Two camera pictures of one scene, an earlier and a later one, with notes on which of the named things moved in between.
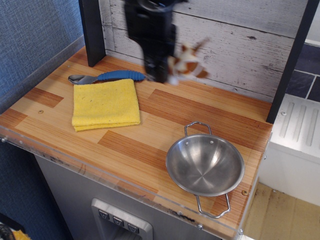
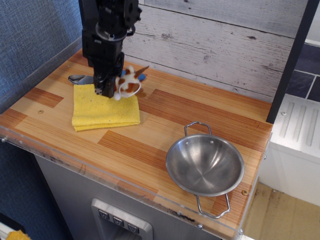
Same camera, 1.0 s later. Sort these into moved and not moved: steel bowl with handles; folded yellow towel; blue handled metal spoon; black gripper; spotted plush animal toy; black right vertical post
Moved: spotted plush animal toy; black gripper
Not moved: blue handled metal spoon; black right vertical post; folded yellow towel; steel bowl with handles
